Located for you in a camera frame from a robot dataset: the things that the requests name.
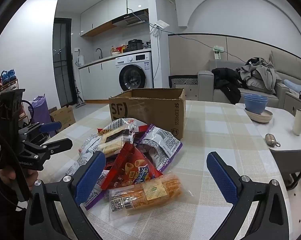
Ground red white noodle snack bag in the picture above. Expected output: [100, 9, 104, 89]
[65, 134, 102, 176]

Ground cardboard box on floor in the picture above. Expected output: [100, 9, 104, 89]
[49, 106, 76, 133]

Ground white power strip on wall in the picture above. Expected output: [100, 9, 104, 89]
[154, 20, 169, 29]

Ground beige plates stack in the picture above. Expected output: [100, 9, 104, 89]
[244, 108, 273, 124]

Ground purple silver snack bag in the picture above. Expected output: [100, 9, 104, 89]
[137, 124, 182, 172]

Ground small beige key pouch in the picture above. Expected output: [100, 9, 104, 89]
[265, 133, 281, 147]

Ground brown SF cardboard box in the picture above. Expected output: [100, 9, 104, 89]
[109, 88, 186, 140]

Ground clear cracker pack black label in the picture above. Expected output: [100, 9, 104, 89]
[97, 128, 132, 158]

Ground white marble coffee table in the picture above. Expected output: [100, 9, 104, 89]
[253, 107, 301, 190]

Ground white cup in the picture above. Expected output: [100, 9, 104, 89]
[292, 109, 301, 136]

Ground shoe rack with shoes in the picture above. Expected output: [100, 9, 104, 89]
[0, 69, 29, 131]

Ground black range hood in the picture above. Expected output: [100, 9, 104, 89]
[112, 9, 149, 28]

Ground white kitchen cabinets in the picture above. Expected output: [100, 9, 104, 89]
[80, 0, 148, 37]

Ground grey sofa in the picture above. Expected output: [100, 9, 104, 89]
[198, 51, 301, 108]

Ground clear-wrapped orange bread loaf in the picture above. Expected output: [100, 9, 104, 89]
[109, 172, 193, 221]

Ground black patterned playpen fence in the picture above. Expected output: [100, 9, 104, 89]
[168, 75, 199, 101]

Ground grey clothes pile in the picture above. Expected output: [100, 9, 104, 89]
[237, 57, 282, 94]

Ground light blue pillow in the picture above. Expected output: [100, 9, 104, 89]
[283, 79, 301, 93]

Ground black glass door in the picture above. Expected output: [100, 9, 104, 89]
[52, 17, 76, 107]

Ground person's left hand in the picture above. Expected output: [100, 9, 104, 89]
[0, 167, 38, 191]

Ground black jacket on sofa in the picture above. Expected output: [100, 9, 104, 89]
[211, 68, 241, 105]

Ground blue stacked bowls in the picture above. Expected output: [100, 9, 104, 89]
[243, 94, 268, 114]

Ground white front-load washing machine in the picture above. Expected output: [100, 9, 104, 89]
[115, 51, 154, 92]

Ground red cone snack bag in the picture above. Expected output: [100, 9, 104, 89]
[101, 142, 162, 190]

